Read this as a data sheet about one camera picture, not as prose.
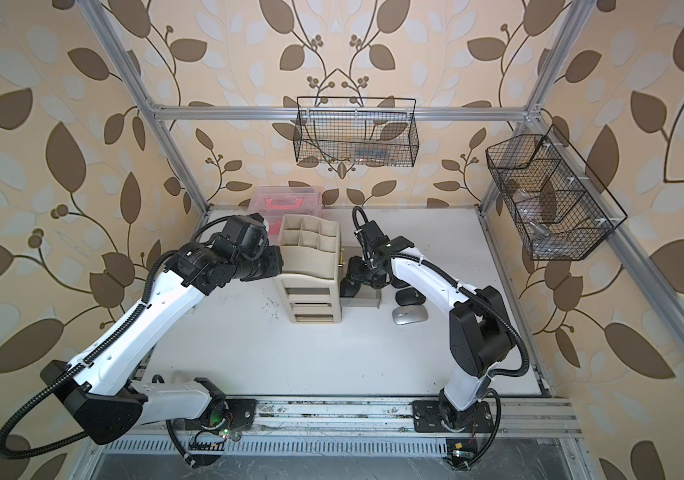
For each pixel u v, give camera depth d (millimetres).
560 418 755
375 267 630
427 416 733
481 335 456
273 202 1083
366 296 879
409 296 940
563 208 727
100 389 386
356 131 963
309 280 708
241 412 755
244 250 554
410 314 911
